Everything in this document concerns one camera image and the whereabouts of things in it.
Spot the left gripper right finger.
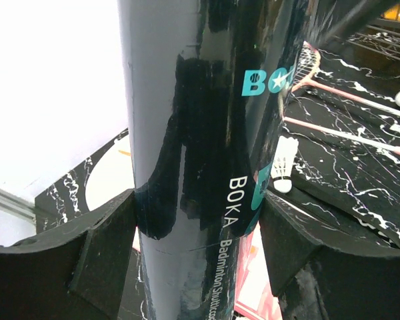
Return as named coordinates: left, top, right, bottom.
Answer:
left=259, top=192, right=400, bottom=319

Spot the pink badminton racket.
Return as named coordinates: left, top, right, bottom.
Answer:
left=283, top=117, right=400, bottom=155
left=291, top=41, right=400, bottom=123

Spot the black shuttlecock tube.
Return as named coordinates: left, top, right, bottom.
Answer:
left=119, top=1, right=313, bottom=319

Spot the black wire basket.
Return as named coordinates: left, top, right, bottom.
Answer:
left=347, top=4, right=400, bottom=61

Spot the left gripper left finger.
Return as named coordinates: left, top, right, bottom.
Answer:
left=0, top=189, right=136, bottom=319

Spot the left pink badminton racket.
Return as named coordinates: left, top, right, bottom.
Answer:
left=283, top=117, right=400, bottom=155

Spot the pink racket bag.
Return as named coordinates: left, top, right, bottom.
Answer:
left=84, top=137, right=281, bottom=319

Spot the right pink badminton racket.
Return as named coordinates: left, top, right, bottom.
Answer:
left=291, top=41, right=400, bottom=123

